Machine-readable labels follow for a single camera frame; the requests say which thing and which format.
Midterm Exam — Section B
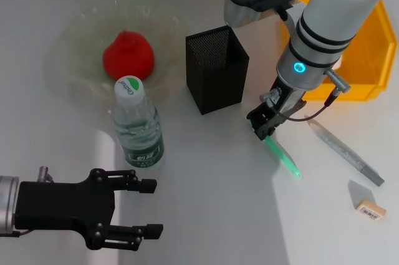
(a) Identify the silver camera mount bracket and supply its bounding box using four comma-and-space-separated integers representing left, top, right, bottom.
279, 1, 305, 34

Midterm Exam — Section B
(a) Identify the black wrist cable with connector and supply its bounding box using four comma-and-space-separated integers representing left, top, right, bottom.
261, 69, 352, 122
0, 166, 54, 238

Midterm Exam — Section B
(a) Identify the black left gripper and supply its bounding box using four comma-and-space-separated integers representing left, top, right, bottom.
14, 168, 164, 251

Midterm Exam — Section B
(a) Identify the red knitted orange fruit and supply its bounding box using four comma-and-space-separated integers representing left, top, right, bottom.
102, 30, 156, 82

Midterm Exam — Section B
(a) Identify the mint green pen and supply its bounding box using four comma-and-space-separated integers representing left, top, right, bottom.
263, 135, 302, 178

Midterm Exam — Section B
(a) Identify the black mesh pen holder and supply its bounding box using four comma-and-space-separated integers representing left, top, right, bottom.
185, 24, 251, 115

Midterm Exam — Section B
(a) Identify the yellow plastic bin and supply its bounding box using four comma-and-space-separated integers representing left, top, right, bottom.
280, 0, 399, 102

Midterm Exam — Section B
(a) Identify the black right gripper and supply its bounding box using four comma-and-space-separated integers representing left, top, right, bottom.
248, 77, 308, 141

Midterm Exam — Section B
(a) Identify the clear green-label water bottle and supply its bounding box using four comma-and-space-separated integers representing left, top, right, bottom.
112, 75, 165, 170

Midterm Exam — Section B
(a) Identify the clear glass fruit plate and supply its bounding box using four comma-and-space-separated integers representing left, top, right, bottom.
43, 0, 191, 105

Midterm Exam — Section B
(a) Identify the beige eraser with barcode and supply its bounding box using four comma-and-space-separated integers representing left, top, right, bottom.
355, 200, 387, 223

